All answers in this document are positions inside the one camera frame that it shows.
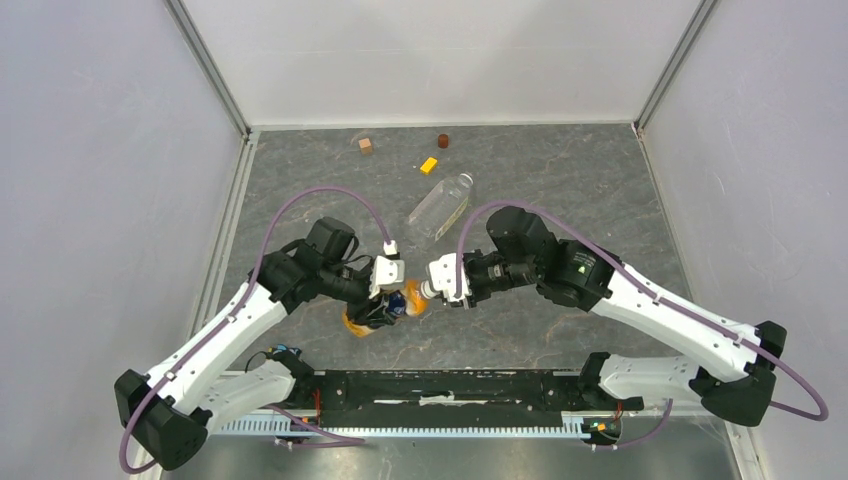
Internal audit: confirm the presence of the yellow block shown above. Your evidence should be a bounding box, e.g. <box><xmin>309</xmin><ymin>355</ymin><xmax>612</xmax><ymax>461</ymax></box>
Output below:
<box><xmin>419</xmin><ymin>157</ymin><xmax>439</xmax><ymax>175</ymax></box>

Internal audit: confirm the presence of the tan wooden cube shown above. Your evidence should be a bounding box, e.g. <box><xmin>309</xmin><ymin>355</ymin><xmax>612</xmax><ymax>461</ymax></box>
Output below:
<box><xmin>358</xmin><ymin>138</ymin><xmax>374</xmax><ymax>156</ymax></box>

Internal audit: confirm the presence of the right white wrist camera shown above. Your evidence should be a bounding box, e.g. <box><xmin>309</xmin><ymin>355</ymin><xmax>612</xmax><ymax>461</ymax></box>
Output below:
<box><xmin>422</xmin><ymin>253</ymin><xmax>471</xmax><ymax>305</ymax></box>

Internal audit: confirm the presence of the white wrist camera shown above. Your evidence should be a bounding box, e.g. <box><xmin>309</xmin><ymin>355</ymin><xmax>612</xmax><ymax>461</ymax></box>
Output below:
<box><xmin>422</xmin><ymin>253</ymin><xmax>471</xmax><ymax>305</ymax></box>
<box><xmin>369</xmin><ymin>255</ymin><xmax>405</xmax><ymax>299</ymax></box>

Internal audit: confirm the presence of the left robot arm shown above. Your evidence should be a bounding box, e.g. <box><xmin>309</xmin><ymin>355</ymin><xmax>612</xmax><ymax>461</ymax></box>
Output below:
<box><xmin>114</xmin><ymin>217</ymin><xmax>404</xmax><ymax>471</ymax></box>

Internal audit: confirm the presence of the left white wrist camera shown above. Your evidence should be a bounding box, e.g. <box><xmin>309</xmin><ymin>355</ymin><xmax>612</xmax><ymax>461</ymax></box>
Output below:
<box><xmin>369</xmin><ymin>255</ymin><xmax>405</xmax><ymax>299</ymax></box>

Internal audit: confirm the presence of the clear plastic bottle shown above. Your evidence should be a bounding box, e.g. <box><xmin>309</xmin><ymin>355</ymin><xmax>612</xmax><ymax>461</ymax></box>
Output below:
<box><xmin>406</xmin><ymin>173</ymin><xmax>474</xmax><ymax>248</ymax></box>

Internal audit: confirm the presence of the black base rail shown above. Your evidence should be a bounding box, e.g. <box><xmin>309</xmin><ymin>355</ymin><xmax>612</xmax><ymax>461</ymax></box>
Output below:
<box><xmin>281</xmin><ymin>369</ymin><xmax>644</xmax><ymax>428</ymax></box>

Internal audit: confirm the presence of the orange tea bottle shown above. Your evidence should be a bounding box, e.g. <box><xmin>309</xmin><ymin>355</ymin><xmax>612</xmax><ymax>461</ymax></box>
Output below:
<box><xmin>342</xmin><ymin>280</ymin><xmax>428</xmax><ymax>338</ymax></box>

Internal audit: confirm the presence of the small white bottle cap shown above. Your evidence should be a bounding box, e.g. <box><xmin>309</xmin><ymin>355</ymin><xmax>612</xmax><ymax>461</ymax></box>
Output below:
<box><xmin>418</xmin><ymin>281</ymin><xmax>438</xmax><ymax>300</ymax></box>

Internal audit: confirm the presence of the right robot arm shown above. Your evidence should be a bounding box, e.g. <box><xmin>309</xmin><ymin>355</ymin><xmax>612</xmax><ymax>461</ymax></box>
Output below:
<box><xmin>427</xmin><ymin>206</ymin><xmax>787</xmax><ymax>427</ymax></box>

